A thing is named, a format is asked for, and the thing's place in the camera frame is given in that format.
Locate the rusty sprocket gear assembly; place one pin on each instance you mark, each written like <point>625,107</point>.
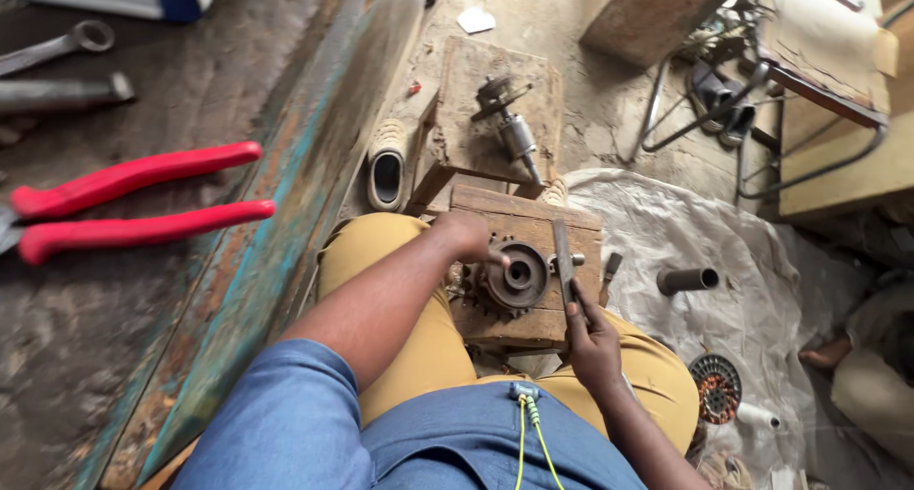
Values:
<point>515,281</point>

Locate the copper wound stator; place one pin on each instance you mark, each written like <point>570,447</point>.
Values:
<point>715,388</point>

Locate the white woven sack sheet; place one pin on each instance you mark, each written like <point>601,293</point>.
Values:
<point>742,318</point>

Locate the small red cap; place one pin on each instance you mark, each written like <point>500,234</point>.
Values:
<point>415,88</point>

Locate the person's left hand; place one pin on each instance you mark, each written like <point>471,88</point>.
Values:
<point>463,234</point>

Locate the wooden table with metal frame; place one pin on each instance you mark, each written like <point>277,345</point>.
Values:
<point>850,172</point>

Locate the brown cardboard sheet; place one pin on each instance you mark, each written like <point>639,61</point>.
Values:
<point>821,36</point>

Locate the thick wooden beam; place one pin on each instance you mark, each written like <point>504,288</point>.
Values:
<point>642,15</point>

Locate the heap of motor parts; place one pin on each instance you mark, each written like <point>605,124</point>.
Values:
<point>718,29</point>

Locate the worn wooden stool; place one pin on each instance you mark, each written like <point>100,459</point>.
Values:
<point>464,129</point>

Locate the blue denim shirt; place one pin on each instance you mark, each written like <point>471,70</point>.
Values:
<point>314,433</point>

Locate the person's right hand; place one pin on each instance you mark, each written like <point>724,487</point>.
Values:
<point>594,351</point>

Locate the grey metal pipe piece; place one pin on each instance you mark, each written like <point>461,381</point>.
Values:
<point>684,281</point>

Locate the white plastic tube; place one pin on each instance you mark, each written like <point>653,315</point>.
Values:
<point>758,416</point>

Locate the white paper scrap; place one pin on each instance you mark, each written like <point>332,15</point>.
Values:
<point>475,20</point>

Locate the small metal chisel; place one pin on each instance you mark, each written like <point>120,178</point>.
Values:
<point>610,274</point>

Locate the cream rubber shoe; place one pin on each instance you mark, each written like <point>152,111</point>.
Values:
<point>555,191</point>
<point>386,172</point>

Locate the wooden work block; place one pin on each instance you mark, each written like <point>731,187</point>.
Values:
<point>525,215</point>

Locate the mustard yellow trousers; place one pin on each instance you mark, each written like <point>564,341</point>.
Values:
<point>421,347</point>

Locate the person's right fingers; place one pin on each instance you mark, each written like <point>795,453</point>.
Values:
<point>580,310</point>

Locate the motor armature with shaft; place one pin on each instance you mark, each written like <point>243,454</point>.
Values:
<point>515,134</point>

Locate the grey metal bar tool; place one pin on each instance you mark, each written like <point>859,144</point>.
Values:
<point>57,94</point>

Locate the pair of black shoes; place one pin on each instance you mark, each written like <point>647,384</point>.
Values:
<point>721,104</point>

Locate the person's left fingers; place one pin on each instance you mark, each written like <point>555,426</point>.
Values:
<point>494,258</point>

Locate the metal file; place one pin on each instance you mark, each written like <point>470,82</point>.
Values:
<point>563,258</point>

